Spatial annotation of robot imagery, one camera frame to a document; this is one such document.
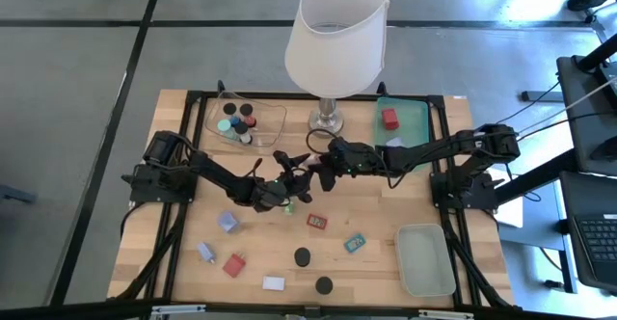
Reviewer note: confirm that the dark blue sand hourglass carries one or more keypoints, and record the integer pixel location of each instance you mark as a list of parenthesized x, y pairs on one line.
[(302, 257)]

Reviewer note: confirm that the black clamp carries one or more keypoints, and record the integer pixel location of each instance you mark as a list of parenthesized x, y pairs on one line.
[(382, 88), (220, 88)]

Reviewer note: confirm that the red power adapter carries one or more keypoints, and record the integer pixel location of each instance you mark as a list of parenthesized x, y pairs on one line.
[(390, 118), (234, 265)]

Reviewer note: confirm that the orange sand hourglass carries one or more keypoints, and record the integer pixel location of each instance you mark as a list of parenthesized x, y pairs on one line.
[(324, 285)]

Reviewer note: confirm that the white rectangular box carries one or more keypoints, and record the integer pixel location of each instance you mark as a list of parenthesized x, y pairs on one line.
[(274, 283)]

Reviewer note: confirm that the silver table lamp white shade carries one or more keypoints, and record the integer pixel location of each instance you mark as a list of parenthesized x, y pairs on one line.
[(337, 45)]

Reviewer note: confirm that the black laptop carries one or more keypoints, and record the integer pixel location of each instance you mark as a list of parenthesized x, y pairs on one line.
[(593, 243)]

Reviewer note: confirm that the red digital clock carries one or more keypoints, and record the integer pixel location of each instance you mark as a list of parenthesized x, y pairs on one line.
[(316, 221)]

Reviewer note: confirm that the black side desk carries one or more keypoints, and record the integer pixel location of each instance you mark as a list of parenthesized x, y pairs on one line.
[(585, 113)]

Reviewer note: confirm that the white power adapter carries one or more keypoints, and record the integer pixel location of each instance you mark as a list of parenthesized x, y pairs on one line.
[(395, 142)]

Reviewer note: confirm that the green power adapter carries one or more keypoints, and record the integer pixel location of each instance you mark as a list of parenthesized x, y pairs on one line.
[(289, 208)]

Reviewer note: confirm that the white paper sheet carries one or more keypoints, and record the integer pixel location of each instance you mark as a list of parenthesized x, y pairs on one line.
[(511, 212)]

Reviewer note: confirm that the pink power adapter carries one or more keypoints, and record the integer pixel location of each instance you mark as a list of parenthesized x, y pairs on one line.
[(313, 159)]

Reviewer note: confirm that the grey plastic bin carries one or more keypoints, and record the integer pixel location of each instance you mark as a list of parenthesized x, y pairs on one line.
[(424, 262)]

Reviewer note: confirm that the white sand hourglass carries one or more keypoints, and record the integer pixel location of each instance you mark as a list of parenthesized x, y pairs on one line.
[(241, 128)]

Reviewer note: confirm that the teal plastic tray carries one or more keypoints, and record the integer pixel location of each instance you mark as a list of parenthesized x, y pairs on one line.
[(414, 117)]

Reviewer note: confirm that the silver metal bracket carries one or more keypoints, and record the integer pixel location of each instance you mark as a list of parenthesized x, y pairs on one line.
[(178, 309), (446, 314)]

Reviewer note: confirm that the lavender power adapter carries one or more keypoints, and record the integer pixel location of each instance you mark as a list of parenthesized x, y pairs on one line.
[(227, 222)]

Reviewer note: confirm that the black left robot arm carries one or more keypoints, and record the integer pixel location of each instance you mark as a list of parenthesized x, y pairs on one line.
[(217, 175)]

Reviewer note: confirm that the clear plastic bin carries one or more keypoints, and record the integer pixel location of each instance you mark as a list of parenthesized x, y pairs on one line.
[(270, 127)]

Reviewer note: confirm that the teal digital clock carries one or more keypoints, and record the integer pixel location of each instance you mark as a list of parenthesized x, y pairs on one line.
[(355, 243)]

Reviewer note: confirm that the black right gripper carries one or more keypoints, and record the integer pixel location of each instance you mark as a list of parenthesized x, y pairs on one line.
[(354, 158)]

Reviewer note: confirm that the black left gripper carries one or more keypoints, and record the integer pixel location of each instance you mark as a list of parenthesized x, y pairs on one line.
[(291, 185)]

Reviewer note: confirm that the red sand hourglass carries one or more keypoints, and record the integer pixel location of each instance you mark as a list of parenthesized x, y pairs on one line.
[(246, 109)]

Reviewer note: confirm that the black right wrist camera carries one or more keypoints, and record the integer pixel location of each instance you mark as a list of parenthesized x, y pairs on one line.
[(339, 145)]

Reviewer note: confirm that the black aluminium table frame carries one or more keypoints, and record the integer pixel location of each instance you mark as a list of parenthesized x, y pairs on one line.
[(435, 101)]

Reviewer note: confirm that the grey-blue power adapter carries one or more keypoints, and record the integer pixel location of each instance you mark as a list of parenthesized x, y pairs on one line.
[(206, 252)]

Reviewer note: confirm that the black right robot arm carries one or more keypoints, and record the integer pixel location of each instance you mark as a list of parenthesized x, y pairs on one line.
[(434, 149)]

